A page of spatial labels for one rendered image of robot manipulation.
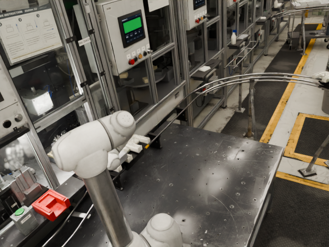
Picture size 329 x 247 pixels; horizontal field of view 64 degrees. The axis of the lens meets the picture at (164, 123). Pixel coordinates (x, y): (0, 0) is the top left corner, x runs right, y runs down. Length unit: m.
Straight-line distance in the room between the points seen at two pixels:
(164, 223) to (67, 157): 0.58
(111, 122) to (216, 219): 0.93
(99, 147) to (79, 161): 0.08
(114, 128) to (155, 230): 0.55
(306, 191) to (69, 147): 2.31
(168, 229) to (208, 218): 0.42
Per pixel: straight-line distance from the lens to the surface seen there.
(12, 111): 1.46
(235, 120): 3.72
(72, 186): 1.71
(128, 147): 1.93
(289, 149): 3.28
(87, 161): 0.98
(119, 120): 0.97
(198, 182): 1.85
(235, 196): 1.77
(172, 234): 1.32
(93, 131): 0.98
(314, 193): 2.84
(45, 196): 1.66
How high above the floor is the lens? 1.99
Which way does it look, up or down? 32 degrees down
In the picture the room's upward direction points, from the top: 9 degrees counter-clockwise
